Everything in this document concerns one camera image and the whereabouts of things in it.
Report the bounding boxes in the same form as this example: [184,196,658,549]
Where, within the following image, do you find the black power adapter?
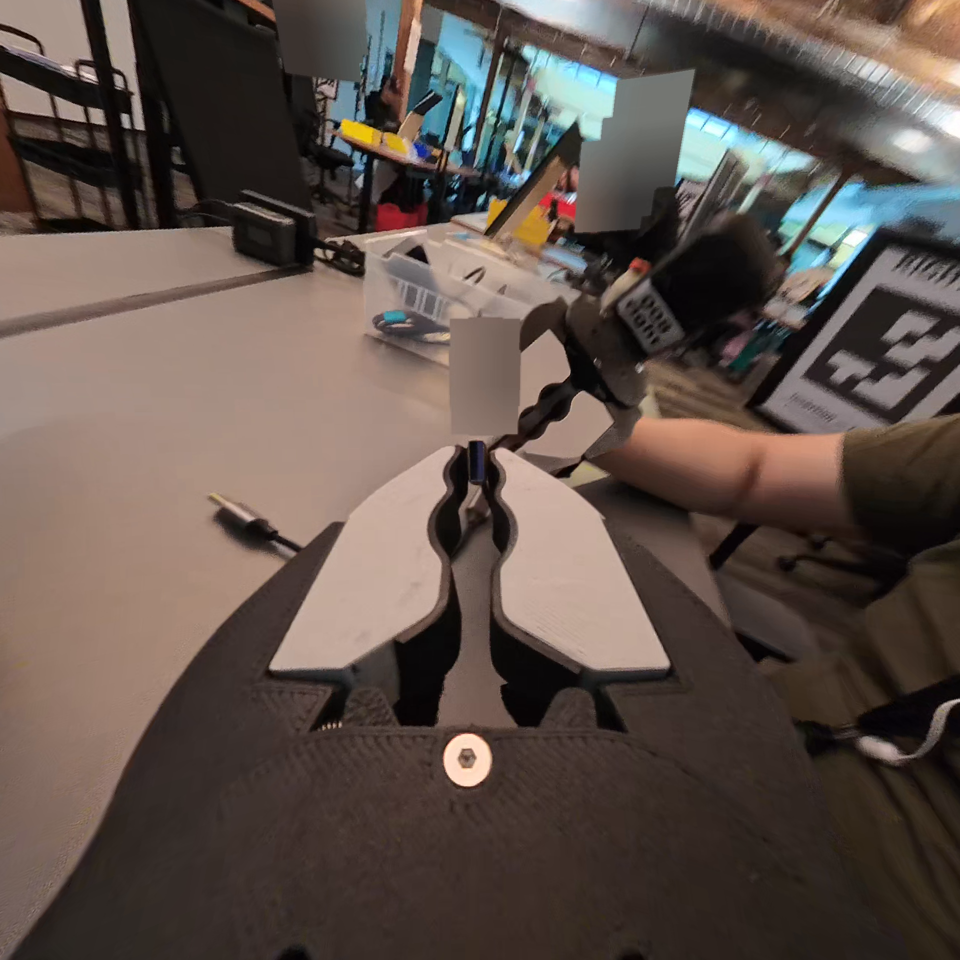
[180,191,318,267]

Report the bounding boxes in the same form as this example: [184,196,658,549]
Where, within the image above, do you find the blue braided USB cable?
[371,309,451,345]

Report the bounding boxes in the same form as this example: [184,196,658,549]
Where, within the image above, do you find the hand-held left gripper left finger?
[268,447,462,726]

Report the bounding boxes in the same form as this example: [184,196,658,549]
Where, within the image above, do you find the black slanted panel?
[127,0,312,226]

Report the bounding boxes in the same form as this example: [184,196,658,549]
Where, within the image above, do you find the person's olive shirt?
[765,414,960,960]

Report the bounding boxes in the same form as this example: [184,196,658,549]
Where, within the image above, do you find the white earphone cable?
[855,697,960,766]

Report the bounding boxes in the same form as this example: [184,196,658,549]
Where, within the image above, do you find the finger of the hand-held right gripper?
[519,298,571,352]
[491,378,642,462]

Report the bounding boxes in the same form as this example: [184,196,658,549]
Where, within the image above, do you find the wooden instruction board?
[487,120,585,241]

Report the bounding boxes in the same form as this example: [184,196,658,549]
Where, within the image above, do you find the black metal cart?
[0,22,144,230]

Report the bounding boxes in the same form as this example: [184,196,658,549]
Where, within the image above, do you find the clear plastic bin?
[362,232,571,361]

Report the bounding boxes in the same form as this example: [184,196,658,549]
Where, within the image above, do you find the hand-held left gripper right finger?
[489,448,672,726]

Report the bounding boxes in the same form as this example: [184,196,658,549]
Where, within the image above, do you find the silver-plug black USB cable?
[208,491,305,560]

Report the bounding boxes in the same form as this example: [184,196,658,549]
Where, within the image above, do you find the yellow storage bin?
[486,196,556,245]
[337,120,410,155]

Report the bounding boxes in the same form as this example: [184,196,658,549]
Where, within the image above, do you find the coiled black adapter cable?
[311,236,369,275]

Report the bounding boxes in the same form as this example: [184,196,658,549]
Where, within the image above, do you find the person's right forearm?
[600,416,852,526]

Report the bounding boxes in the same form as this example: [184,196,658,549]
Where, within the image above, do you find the orange-plug USB cable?
[465,441,496,530]

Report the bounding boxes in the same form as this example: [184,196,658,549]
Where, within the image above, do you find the black framed marker sign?
[753,228,960,436]

